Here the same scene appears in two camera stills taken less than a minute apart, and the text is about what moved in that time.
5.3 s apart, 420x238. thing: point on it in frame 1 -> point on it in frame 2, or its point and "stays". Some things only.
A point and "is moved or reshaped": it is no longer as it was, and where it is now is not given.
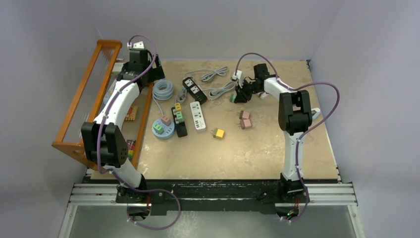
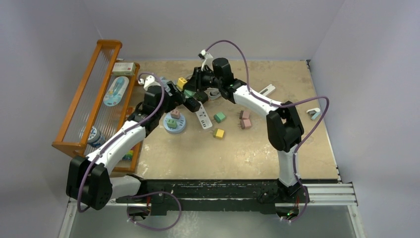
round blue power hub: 168,130 -> 181,124
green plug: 180,117 -> 188,94
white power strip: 197,115 -> 203,117
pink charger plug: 245,124 stays
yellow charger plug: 218,133 stays
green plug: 158,128 -> 172,123
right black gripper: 242,96 -> 195,82
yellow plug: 178,106 is moved or reshaped
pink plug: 165,120 -> 175,114
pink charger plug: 243,114 stays
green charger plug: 232,97 is moved or reshaped
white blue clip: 317,111 stays
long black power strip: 180,127 -> 192,104
